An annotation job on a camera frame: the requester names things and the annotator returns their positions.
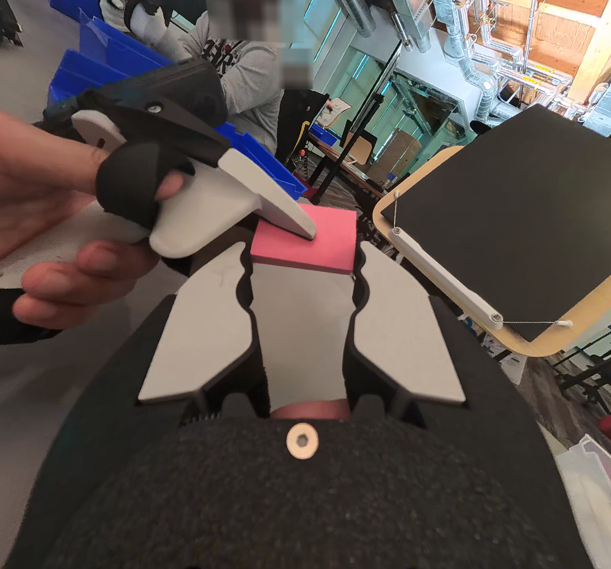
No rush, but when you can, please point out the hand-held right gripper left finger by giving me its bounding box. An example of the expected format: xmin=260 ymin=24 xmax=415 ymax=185
xmin=137 ymin=242 xmax=272 ymax=419

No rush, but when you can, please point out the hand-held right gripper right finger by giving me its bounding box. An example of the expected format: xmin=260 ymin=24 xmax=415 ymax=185
xmin=343 ymin=241 xmax=467 ymax=419

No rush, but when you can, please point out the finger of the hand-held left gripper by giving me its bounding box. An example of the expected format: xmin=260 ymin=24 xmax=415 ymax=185
xmin=216 ymin=148 xmax=318 ymax=241

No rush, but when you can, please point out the pink sticky note pad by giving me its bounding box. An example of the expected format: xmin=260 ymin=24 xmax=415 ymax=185
xmin=249 ymin=204 xmax=359 ymax=275

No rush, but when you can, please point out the grey desk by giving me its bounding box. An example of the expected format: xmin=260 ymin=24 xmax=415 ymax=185
xmin=0 ymin=0 xmax=359 ymax=569

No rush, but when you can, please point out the person's left hand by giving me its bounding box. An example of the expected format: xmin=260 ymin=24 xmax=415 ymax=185
xmin=0 ymin=111 xmax=186 ymax=331

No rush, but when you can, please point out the white stand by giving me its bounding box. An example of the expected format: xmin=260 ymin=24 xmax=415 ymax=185
xmin=388 ymin=225 xmax=506 ymax=332

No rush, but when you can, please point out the black jacket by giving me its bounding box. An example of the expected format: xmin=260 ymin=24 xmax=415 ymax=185
xmin=277 ymin=89 xmax=330 ymax=169

